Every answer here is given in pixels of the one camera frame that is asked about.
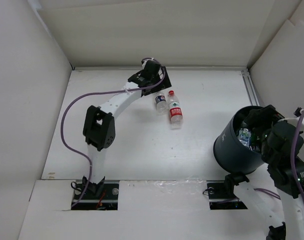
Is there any clear bottle black cap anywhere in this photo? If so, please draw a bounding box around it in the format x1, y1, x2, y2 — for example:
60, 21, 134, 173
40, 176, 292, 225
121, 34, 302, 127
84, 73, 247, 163
154, 91, 167, 115

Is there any clear bottle blue white label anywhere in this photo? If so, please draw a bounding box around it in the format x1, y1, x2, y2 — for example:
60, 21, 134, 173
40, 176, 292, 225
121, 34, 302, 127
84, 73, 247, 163
237, 128, 251, 148

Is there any green plastic bottle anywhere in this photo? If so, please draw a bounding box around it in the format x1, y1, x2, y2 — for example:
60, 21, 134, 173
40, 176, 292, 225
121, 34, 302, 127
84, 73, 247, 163
235, 121, 261, 153

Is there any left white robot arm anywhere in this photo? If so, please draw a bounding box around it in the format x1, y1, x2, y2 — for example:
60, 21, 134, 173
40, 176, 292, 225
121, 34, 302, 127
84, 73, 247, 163
82, 59, 171, 198

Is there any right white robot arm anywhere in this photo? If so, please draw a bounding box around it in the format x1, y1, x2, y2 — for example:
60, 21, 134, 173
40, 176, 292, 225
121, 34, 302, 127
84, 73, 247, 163
223, 105, 304, 240

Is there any dark blue round bin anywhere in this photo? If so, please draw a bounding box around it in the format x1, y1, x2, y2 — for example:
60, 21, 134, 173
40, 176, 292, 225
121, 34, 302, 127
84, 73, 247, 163
213, 106, 263, 175

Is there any clear bottle red cap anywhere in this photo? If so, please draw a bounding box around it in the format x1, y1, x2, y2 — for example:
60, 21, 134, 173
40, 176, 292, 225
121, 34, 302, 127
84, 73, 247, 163
168, 90, 183, 129

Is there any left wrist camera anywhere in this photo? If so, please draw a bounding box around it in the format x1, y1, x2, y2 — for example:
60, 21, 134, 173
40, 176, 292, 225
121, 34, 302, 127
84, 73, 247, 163
141, 57, 161, 68

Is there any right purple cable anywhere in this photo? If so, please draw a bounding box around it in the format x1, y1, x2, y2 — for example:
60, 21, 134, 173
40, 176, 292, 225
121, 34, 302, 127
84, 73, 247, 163
256, 111, 304, 236

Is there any purple cable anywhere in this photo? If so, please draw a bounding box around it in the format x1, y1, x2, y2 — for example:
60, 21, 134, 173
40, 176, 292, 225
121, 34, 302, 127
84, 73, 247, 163
256, 111, 304, 236
60, 57, 166, 208

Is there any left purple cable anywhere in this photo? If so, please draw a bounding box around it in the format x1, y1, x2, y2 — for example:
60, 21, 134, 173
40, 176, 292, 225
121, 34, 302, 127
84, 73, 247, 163
60, 57, 166, 208

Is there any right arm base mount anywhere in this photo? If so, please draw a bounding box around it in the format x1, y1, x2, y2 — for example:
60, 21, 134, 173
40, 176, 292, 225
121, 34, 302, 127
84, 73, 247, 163
203, 181, 247, 210

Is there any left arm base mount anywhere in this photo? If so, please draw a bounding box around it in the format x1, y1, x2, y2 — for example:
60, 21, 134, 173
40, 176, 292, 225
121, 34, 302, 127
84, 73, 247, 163
71, 180, 119, 211

